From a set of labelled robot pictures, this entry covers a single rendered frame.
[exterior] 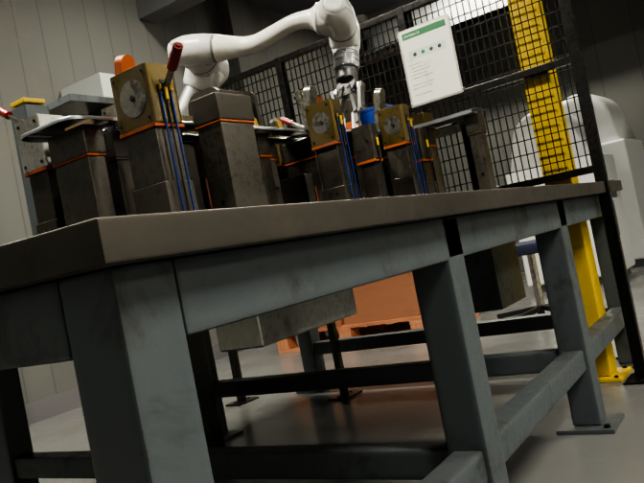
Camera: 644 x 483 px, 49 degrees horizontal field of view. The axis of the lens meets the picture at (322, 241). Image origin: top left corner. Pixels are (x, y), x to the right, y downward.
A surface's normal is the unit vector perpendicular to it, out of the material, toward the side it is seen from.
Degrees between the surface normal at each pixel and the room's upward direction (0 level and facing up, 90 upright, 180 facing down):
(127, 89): 90
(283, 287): 90
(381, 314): 90
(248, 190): 90
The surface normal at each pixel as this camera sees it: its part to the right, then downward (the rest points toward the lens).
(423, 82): -0.56, 0.09
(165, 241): 0.83, -0.18
